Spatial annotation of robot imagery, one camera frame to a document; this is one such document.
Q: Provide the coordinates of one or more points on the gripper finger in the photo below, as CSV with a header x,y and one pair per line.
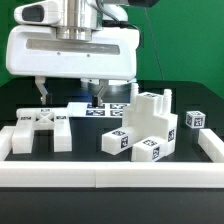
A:
x,y
97,99
45,95

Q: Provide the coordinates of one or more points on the white marker sheet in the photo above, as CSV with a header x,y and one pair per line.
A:
x,y
85,109

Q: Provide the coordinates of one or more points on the white chair back frame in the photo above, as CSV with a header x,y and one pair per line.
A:
x,y
30,120

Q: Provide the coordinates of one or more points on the white tagged cube right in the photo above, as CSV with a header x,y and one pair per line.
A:
x,y
195,119

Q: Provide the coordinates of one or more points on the white chair seat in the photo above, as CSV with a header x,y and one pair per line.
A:
x,y
149,114

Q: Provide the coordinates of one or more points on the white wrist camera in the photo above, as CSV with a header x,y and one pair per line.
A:
x,y
46,12

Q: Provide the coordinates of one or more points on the white U-shaped barrier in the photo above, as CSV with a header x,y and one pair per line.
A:
x,y
105,174

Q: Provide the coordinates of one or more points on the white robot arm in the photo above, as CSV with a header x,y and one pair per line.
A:
x,y
87,39

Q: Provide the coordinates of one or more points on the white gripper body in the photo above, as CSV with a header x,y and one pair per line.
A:
x,y
36,51

